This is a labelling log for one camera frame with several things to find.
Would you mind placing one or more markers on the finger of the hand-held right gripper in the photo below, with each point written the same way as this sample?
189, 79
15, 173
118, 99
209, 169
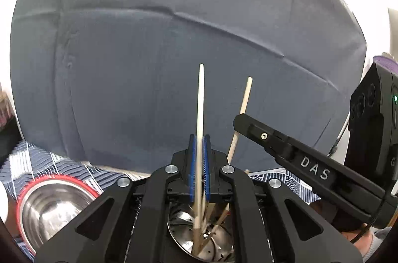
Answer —
261, 135

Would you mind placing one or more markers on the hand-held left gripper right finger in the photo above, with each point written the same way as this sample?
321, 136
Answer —
207, 169

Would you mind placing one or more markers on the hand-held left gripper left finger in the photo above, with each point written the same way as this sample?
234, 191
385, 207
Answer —
192, 169

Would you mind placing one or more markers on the pile of wooden chopsticks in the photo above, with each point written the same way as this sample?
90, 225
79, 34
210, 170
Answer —
245, 98

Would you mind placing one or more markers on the black cylindrical utensil holder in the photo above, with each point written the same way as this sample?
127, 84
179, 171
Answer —
186, 238

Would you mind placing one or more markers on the person's right forearm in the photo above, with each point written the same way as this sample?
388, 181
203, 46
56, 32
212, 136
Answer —
373, 242

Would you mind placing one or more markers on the person's right hand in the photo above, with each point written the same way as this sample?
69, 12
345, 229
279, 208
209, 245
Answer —
339, 219

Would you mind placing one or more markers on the white appliance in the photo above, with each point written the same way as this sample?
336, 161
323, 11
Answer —
393, 32

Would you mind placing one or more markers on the grey upholstered sofa back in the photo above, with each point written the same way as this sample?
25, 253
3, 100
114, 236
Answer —
155, 48

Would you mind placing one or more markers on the blue white patterned tablecloth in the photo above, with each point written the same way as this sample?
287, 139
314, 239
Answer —
46, 163

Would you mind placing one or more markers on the red-rimmed steel bowl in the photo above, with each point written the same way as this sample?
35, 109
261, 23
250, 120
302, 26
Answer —
53, 213

